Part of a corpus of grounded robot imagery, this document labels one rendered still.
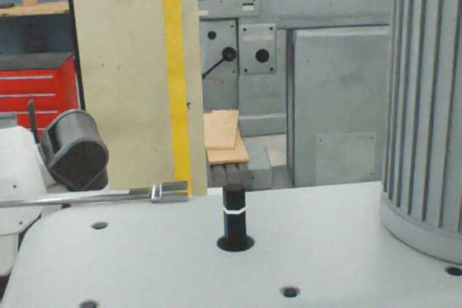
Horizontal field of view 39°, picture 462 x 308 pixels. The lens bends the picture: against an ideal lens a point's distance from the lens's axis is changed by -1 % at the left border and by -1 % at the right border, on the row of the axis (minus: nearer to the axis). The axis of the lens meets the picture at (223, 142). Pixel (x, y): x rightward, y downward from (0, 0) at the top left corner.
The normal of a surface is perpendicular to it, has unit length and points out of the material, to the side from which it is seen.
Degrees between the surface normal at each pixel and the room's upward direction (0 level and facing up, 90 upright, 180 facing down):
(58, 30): 90
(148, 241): 0
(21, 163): 61
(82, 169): 97
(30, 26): 90
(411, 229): 90
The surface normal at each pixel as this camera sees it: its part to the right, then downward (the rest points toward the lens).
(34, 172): 0.88, 0.05
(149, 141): 0.11, 0.35
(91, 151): 0.35, 0.44
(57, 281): -0.04, -0.93
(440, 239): -0.66, 0.29
